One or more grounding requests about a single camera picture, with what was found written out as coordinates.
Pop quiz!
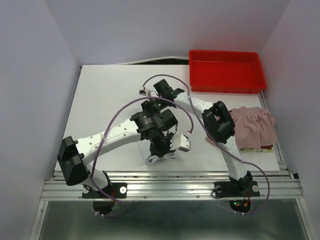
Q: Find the white skirt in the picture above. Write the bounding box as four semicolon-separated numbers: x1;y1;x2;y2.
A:
144;152;179;165

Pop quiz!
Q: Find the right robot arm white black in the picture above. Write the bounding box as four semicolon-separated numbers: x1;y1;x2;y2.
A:
141;79;253;195

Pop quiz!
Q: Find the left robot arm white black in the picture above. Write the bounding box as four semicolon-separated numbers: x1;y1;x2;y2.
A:
57;109;178;197

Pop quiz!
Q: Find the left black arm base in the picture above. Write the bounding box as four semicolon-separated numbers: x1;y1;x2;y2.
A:
81;173;128;218

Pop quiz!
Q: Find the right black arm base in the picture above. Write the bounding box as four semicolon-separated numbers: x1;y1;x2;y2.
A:
211;171;260;214

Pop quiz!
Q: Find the red plastic tray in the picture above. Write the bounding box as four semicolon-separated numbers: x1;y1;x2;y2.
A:
189;50;267;94

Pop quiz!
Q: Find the pink pleated skirt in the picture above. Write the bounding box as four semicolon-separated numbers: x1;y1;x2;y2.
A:
229;106;278;150

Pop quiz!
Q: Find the yellow green skirt underneath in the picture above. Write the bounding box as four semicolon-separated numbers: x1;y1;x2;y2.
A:
240;145;274;152

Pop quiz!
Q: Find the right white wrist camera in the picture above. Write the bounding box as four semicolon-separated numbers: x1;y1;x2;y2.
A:
138;86;151;97

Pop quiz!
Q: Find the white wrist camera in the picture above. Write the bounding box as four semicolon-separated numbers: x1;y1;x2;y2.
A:
170;134;191;152
138;86;151;97

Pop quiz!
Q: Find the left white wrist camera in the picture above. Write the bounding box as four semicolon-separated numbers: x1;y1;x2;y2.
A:
170;134;191;152

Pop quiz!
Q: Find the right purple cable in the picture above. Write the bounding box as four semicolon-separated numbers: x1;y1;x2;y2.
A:
141;74;271;216

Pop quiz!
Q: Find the aluminium rail frame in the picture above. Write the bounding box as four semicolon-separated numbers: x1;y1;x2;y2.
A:
29;92;311;240

